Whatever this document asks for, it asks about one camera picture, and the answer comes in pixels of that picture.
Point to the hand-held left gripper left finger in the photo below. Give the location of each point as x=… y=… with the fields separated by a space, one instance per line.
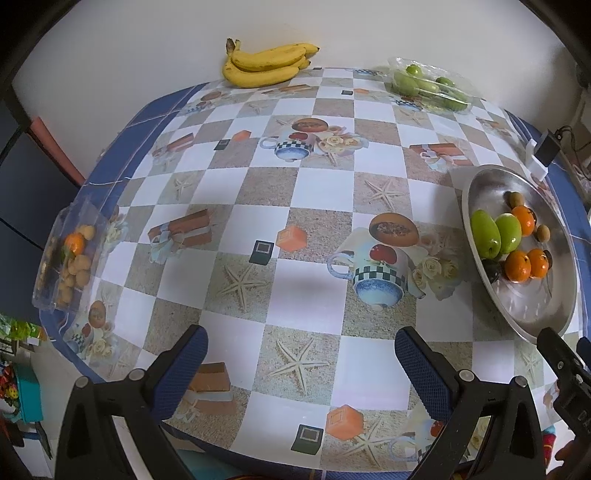
x=182 y=369

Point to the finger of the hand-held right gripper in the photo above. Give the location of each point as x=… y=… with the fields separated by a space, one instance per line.
x=554 y=348
x=586 y=351

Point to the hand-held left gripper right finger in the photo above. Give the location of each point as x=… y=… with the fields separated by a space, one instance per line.
x=422 y=369

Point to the round metal plate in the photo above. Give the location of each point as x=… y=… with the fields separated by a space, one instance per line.
x=531 y=304

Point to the orange tangerine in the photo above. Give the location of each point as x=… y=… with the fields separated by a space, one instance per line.
x=538 y=264
x=524 y=220
x=517 y=266

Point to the dark plum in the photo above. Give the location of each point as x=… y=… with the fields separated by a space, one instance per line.
x=548 y=258
x=491 y=272

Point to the tan longan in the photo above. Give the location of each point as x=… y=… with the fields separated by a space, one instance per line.
x=515 y=199
x=543 y=233

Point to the green jujube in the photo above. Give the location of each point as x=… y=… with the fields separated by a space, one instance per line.
x=485 y=233
x=509 y=230

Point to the red patterned cloth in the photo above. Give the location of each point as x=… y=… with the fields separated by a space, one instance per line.
x=549 y=443

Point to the checkered printed tablecloth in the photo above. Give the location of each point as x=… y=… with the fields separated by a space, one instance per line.
x=300 y=295

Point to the pile of tan longans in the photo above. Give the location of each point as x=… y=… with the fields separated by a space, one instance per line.
x=78 y=263

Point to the teal box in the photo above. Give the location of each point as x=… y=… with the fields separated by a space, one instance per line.
x=27 y=397

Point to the clear plastic tray box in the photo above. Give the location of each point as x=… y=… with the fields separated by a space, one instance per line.
x=51 y=277

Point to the tangerine with green patch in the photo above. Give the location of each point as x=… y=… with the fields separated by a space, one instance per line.
x=75 y=244

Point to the green yellow plastic items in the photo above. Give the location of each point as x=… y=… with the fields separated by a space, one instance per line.
x=18 y=332

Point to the white plastic base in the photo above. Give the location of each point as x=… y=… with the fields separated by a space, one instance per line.
x=538 y=170

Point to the dark blue panel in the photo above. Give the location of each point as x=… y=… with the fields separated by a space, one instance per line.
x=27 y=207

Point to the pink board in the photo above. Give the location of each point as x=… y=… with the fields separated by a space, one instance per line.
x=51 y=143

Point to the pile of green jujubes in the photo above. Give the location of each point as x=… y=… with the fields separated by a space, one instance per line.
x=406 y=82

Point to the clear plastic clamshell box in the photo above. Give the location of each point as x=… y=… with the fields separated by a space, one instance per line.
x=443 y=69

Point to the yellow banana bunch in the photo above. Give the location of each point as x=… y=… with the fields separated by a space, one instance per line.
x=258 y=76

